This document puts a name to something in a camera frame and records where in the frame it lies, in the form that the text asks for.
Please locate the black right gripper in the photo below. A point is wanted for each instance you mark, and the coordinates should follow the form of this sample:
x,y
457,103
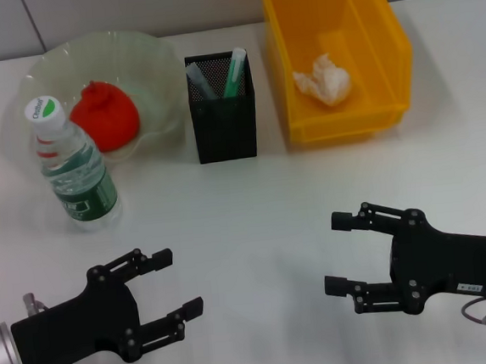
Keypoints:
x,y
454,265

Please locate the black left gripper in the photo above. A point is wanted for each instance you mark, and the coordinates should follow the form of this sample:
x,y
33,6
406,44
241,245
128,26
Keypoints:
x,y
81,328

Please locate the clear bottle with green label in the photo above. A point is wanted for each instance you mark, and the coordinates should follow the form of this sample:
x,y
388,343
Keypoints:
x,y
76,171

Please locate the white paper ball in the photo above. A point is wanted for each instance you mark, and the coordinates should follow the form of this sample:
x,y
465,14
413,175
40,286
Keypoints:
x,y
323,81

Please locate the red-orange toy orange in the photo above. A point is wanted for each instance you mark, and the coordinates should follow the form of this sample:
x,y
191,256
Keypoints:
x,y
109,117

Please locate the grey marker pen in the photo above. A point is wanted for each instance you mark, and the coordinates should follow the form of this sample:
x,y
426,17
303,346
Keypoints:
x,y
200,81

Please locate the green pen with white tip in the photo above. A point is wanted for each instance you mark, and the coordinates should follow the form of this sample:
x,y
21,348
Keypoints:
x,y
233,74

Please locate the black mesh pen holder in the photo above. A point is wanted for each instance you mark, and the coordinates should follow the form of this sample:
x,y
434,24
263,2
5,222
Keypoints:
x,y
223,128

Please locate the translucent wavy fruit plate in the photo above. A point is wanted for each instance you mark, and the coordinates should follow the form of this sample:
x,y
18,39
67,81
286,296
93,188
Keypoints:
x,y
148,71

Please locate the yellow plastic bin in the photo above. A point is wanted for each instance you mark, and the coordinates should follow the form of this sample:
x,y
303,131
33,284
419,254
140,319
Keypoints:
x,y
378,72

